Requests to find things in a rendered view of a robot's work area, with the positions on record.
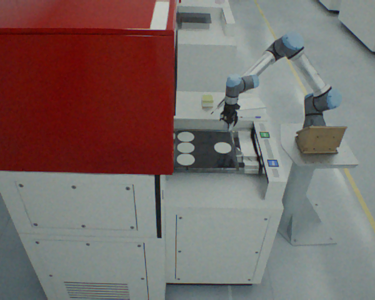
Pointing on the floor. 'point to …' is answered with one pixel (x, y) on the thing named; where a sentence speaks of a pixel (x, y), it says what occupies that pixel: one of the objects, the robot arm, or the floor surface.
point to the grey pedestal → (303, 212)
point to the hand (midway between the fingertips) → (229, 129)
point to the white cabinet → (218, 245)
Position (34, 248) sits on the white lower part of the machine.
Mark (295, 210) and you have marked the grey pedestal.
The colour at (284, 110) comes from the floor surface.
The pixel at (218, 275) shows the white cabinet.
